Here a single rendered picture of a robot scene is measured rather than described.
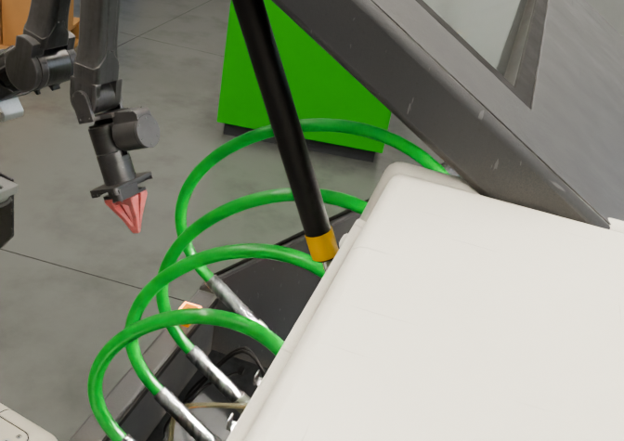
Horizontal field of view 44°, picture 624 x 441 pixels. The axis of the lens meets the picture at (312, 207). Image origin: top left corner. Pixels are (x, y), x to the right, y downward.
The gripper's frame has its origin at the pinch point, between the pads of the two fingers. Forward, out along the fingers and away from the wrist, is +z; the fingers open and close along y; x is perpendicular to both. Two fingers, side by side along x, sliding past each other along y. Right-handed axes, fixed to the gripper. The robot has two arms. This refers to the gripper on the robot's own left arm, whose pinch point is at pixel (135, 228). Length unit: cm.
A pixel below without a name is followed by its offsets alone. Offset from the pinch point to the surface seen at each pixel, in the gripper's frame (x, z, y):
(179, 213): -40, -12, -32
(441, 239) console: -87, -20, -68
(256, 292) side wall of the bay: -23.3, 13.1, -0.3
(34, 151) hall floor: 214, 7, 162
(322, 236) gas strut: -75, -17, -59
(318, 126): -59, -19, -29
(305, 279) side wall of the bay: -32.5, 11.6, 1.2
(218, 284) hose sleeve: -41, -2, -30
